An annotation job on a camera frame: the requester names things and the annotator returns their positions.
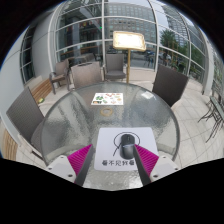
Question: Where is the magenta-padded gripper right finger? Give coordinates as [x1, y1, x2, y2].
[132, 143, 181, 187]

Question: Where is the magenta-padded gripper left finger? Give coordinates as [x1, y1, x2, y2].
[45, 143, 96, 187]

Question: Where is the black computer mouse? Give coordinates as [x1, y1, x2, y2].
[119, 133, 137, 160]

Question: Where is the colourful printed menu sheet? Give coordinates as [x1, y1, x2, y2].
[90, 92, 125, 106]

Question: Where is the wooden slatted bench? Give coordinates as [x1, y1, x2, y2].
[31, 77, 54, 105]
[0, 127, 18, 161]

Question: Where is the green metal folding table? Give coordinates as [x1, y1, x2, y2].
[197, 95, 224, 143]

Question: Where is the gold menu lectern stand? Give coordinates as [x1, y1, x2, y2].
[112, 30, 147, 85]

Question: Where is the brass table centre ring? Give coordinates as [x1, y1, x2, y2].
[99, 107, 115, 118]

